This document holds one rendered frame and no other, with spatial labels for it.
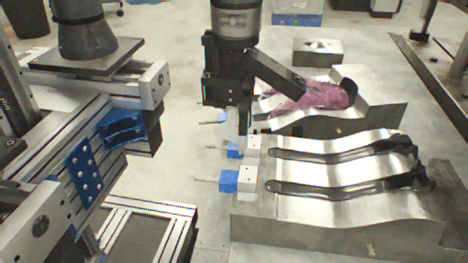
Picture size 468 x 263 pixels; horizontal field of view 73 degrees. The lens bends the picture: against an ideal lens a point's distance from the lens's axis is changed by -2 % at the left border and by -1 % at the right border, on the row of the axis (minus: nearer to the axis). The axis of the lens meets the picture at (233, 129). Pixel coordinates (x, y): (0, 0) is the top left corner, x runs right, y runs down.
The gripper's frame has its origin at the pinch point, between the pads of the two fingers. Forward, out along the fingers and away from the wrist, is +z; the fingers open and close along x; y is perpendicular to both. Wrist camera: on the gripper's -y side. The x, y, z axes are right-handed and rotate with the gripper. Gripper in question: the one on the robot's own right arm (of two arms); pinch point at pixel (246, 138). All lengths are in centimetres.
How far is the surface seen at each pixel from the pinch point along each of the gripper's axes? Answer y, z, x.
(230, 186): 2.7, 11.2, 2.3
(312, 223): -13.4, 12.5, 8.1
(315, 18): -49, 85, -355
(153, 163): 68, 101, -93
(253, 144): -0.8, 9.2, -9.4
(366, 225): -22.9, 10.8, 8.4
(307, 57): -17, 16, -78
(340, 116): -23.4, 13.2, -30.1
